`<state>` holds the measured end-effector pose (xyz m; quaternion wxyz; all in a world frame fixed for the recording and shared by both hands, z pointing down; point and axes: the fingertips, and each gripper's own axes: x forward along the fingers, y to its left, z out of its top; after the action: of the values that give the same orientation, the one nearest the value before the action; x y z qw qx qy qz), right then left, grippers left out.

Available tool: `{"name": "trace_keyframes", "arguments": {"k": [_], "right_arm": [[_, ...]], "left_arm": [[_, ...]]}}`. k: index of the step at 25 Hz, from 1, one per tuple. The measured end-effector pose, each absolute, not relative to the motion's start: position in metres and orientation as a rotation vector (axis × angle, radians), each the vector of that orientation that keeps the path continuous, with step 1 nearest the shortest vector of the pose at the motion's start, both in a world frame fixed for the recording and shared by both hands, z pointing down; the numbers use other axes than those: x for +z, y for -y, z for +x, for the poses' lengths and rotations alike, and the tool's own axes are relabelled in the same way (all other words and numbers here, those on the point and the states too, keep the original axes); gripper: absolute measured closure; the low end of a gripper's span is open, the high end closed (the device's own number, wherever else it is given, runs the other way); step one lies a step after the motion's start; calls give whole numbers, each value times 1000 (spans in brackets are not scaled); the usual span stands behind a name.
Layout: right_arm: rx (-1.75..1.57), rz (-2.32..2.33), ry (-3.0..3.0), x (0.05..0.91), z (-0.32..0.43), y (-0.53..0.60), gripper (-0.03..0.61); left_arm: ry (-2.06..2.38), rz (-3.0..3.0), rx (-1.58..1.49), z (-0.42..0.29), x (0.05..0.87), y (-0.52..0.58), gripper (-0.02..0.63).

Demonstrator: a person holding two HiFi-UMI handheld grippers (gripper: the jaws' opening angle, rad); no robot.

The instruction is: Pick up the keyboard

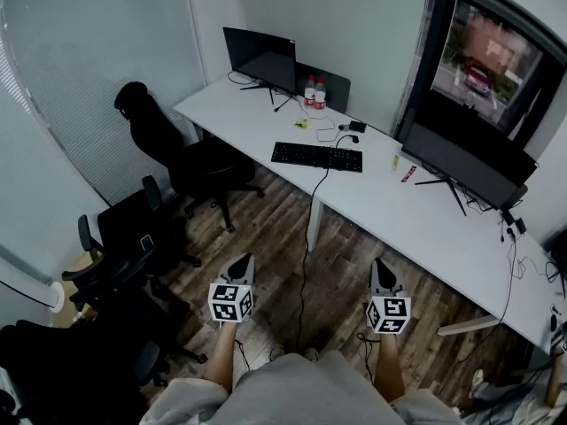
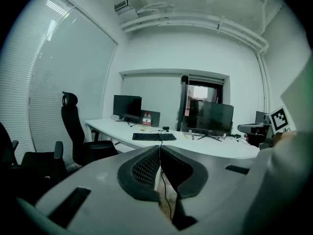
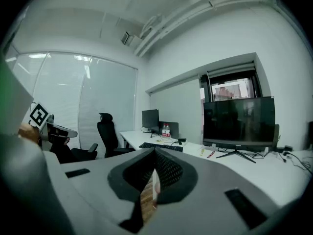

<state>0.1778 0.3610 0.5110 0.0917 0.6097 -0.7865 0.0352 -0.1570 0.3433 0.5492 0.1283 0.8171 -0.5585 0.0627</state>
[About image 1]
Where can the white roller blind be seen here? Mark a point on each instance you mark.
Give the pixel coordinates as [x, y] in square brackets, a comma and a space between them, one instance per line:
[336, 25]

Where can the black office chair with armrests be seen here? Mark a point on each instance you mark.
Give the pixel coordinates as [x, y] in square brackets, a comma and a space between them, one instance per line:
[124, 228]

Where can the person's right shoe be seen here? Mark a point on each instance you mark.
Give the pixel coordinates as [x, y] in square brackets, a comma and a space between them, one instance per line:
[311, 353]

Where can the yellow stick packet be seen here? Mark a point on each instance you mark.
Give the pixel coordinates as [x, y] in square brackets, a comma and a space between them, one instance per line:
[394, 165]

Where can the black high-back office chair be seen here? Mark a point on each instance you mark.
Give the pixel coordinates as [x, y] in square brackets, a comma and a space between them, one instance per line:
[155, 131]

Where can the person's shoe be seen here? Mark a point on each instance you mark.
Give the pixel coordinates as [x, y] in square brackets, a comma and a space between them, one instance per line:
[311, 353]
[277, 352]

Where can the yellow flat snack packet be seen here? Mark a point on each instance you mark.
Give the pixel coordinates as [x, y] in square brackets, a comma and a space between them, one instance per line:
[302, 124]

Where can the black power adapter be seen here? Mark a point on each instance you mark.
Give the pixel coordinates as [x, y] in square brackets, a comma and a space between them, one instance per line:
[357, 126]

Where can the red-capped water bottle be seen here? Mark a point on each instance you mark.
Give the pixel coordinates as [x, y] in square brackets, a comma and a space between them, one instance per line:
[309, 93]
[320, 95]

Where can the white desk leg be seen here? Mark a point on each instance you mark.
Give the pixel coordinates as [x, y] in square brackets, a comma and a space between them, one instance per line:
[315, 224]

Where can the person's right forearm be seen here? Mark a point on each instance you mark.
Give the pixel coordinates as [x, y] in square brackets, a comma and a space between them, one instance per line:
[390, 365]

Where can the person's left forearm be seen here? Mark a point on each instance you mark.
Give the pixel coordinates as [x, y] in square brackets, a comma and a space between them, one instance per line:
[221, 357]

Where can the black wide monitor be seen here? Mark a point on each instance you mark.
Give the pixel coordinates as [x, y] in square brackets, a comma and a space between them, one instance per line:
[465, 162]

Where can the dark grey desk partition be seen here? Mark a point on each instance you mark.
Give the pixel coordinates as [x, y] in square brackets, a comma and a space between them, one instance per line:
[336, 87]

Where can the black low office chair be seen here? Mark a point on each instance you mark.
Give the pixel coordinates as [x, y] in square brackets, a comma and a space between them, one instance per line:
[80, 370]

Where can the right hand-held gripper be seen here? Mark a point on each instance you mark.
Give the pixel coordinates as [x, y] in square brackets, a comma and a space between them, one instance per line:
[387, 312]

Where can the black-framed window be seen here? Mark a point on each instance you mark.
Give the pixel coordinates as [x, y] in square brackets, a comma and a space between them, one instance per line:
[483, 60]

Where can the black monitor with sticker corner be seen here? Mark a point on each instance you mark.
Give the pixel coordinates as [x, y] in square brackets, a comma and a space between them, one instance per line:
[261, 56]

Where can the black keyboard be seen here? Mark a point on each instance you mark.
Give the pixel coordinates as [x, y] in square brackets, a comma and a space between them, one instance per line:
[310, 155]

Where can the white rolled sheet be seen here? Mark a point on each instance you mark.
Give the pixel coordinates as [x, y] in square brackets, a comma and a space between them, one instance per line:
[56, 297]

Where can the person's grey sweatshirt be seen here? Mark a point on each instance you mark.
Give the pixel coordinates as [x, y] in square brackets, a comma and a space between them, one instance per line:
[301, 396]

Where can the red stick packet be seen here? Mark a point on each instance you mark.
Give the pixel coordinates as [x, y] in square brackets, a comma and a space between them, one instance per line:
[409, 174]

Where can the black smartphone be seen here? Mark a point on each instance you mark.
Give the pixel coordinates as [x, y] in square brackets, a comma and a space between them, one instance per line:
[146, 241]

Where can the person's left shoe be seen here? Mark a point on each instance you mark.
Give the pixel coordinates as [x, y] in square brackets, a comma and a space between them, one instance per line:
[277, 352]

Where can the light wooden desk crossbar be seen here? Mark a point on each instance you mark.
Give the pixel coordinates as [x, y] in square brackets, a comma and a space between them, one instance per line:
[469, 326]

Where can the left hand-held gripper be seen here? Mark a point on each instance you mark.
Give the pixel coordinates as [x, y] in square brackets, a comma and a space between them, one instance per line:
[230, 303]

